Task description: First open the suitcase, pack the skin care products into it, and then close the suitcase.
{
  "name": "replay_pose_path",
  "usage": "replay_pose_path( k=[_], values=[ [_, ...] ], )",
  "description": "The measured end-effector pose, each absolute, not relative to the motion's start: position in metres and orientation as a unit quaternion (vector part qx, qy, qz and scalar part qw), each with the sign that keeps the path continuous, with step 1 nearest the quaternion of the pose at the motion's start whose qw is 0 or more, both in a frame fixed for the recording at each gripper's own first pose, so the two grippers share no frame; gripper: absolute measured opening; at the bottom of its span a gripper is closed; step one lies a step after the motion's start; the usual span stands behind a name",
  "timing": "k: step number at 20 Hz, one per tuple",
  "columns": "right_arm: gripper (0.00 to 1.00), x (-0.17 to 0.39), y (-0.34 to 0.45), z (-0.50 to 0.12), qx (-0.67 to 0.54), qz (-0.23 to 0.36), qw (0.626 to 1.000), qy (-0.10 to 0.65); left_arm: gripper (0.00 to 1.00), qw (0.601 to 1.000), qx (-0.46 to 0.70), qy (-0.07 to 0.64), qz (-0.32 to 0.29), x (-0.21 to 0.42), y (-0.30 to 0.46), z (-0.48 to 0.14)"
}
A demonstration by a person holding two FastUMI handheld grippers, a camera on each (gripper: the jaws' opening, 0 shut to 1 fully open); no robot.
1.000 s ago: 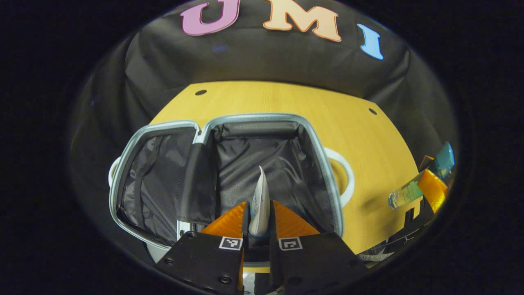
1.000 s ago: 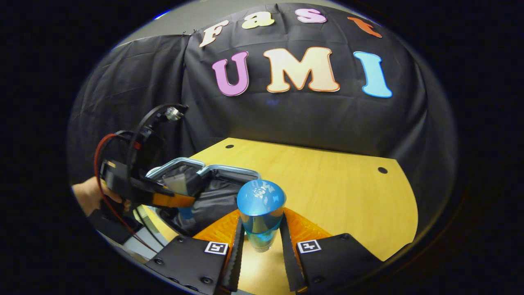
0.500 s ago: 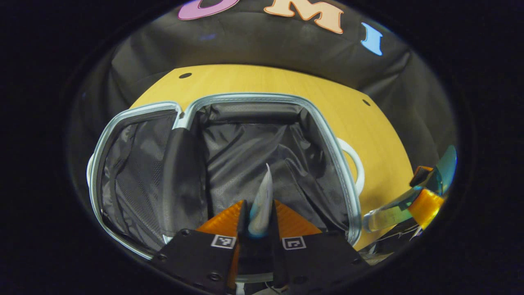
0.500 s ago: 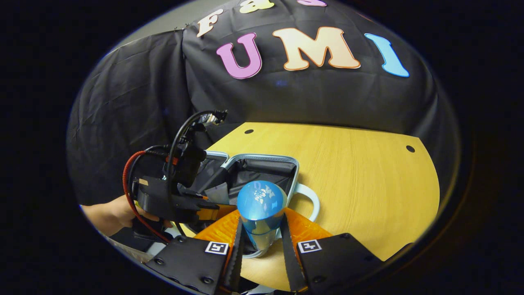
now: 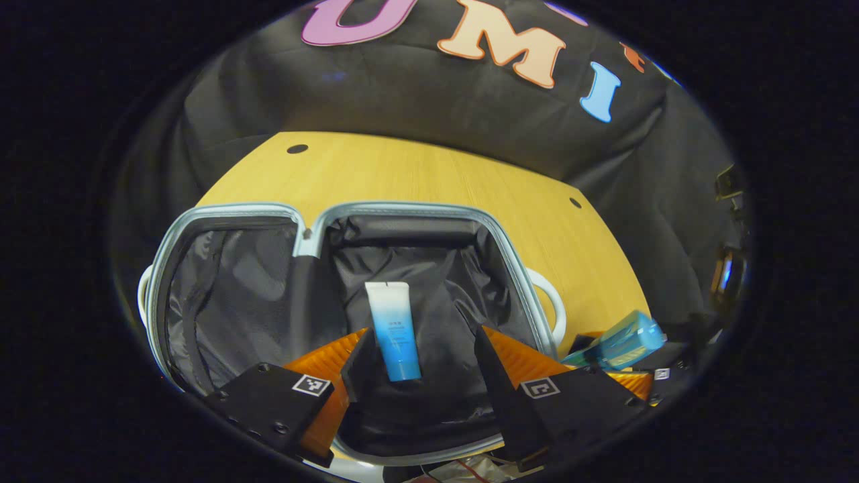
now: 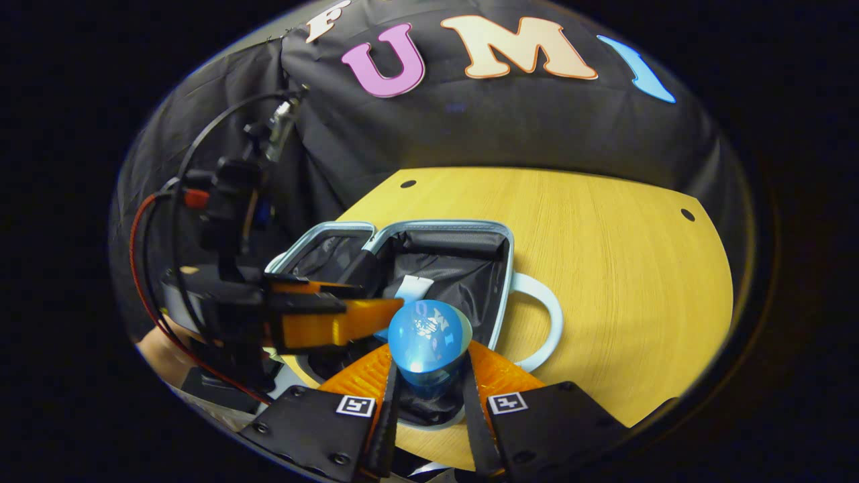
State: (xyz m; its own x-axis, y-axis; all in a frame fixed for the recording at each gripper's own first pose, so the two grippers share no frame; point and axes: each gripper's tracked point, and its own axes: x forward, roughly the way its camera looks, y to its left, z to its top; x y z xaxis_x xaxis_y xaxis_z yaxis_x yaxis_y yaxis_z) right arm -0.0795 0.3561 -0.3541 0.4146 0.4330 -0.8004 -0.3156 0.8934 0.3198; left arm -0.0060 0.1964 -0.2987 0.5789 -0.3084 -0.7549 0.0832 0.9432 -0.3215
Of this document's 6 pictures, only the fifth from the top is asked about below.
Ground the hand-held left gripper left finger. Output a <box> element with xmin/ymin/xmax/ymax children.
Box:
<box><xmin>203</xmin><ymin>327</ymin><xmax>388</xmax><ymax>469</ymax></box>

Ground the white red crumpled object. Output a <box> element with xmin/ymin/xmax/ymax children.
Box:
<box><xmin>403</xmin><ymin>453</ymin><xmax>538</xmax><ymax>483</ymax></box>

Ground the white blue gradient tube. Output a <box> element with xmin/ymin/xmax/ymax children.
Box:
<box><xmin>364</xmin><ymin>281</ymin><xmax>423</xmax><ymax>382</ymax></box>

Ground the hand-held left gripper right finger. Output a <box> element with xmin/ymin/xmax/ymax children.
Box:
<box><xmin>472</xmin><ymin>325</ymin><xmax>650</xmax><ymax>472</ymax></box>

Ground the black backdrop cloth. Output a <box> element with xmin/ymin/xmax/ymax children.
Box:
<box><xmin>111</xmin><ymin>0</ymin><xmax>752</xmax><ymax>336</ymax></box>

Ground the light blue suitcase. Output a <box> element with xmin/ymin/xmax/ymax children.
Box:
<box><xmin>138</xmin><ymin>201</ymin><xmax>568</xmax><ymax>483</ymax></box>

